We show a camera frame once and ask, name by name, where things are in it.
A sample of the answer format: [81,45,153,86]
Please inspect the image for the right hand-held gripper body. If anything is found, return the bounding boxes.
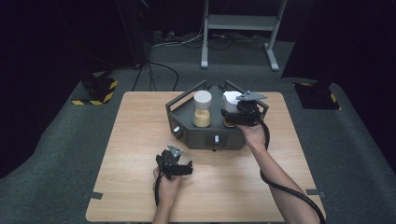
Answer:
[235,90,269,127]

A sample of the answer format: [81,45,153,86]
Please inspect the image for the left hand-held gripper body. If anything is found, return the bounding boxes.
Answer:
[155,144,184,181]

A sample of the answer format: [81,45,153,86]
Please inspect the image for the white-lidded jar brown spice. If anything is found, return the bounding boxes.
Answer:
[222,90,244,128]

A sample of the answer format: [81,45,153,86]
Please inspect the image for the dark grey spice rack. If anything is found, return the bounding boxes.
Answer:
[164,79,270,151]

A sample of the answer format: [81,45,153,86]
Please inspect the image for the person's left hand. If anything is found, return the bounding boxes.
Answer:
[151,166,183,208]

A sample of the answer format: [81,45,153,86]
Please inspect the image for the person's right hand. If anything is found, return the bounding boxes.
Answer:
[237,119,271,153]

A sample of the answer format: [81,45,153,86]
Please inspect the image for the white-lidded jar yellow spice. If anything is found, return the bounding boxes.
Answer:
[192,90,213,129]

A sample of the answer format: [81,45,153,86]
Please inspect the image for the yellow-black striped stand base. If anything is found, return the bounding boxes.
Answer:
[293,80,341,111]
[71,72,120,106]

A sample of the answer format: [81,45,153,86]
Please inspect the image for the grey tape piece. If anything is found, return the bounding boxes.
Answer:
[305,189,327,199]
[83,190,104,201]

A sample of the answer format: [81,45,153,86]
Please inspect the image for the grey metal stand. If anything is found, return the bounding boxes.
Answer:
[200,0,288,72]

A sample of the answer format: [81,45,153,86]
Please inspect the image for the dark curtain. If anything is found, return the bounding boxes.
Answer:
[280,0,396,175]
[0,0,150,179]

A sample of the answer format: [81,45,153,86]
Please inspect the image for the left hand-held gripper black cable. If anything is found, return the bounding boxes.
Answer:
[153,172,164,207]

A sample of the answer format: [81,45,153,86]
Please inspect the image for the hand-held gripper black cable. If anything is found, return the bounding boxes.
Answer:
[259,119,327,224]
[153,172,164,207]

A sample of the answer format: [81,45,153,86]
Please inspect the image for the black floor cable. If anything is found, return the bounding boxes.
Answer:
[131,61,181,92]

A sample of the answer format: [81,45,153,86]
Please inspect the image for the white floor cable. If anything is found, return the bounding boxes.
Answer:
[151,18,206,49]

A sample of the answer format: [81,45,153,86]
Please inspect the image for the right hand-held gripper black cable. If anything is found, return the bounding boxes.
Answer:
[259,119,327,224]

